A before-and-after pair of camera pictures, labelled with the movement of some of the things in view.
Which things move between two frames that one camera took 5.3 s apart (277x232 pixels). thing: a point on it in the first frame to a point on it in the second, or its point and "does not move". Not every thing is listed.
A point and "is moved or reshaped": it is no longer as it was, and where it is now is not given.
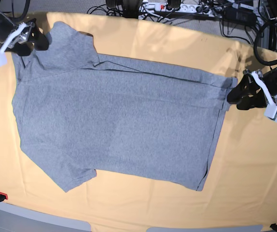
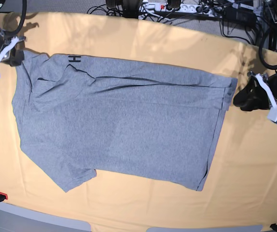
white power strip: x=197 y=9 does not move
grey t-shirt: x=78 y=110 is moved or reshaped
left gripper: x=21 y=34 to x=4 y=55
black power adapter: x=241 y=15 does not move
